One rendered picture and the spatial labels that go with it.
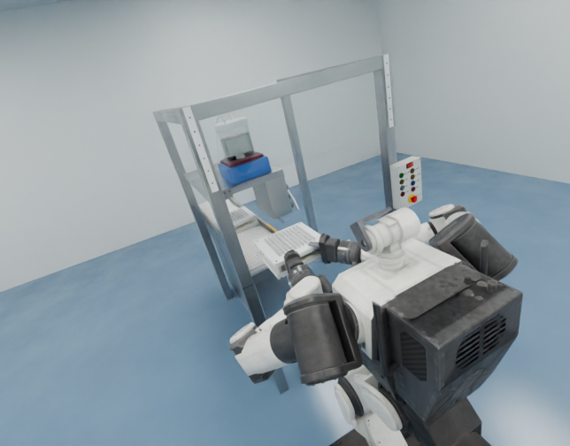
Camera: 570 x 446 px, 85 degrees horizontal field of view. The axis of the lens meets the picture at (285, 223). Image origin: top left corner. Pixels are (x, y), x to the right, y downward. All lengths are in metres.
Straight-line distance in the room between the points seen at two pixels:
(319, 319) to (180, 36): 4.36
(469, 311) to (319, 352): 0.26
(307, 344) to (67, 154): 4.39
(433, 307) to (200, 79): 4.34
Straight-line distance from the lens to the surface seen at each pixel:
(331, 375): 0.59
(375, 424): 1.37
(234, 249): 1.43
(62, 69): 4.71
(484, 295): 0.65
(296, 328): 0.61
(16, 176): 4.94
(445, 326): 0.59
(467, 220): 0.81
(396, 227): 0.66
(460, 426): 0.91
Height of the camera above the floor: 1.66
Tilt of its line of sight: 25 degrees down
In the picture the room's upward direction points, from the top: 14 degrees counter-clockwise
